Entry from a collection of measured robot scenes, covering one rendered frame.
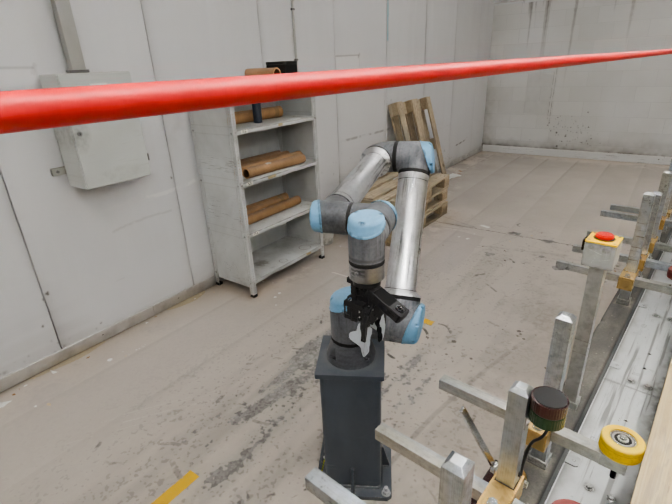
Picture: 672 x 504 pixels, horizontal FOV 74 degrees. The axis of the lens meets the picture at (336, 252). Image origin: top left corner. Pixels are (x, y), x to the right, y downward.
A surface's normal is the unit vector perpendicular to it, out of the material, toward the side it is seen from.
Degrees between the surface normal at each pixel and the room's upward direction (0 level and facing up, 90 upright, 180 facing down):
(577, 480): 0
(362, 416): 90
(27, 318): 90
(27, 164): 90
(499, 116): 90
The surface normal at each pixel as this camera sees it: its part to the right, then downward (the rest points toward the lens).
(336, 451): -0.11, 0.40
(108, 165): 0.81, 0.20
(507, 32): -0.59, 0.34
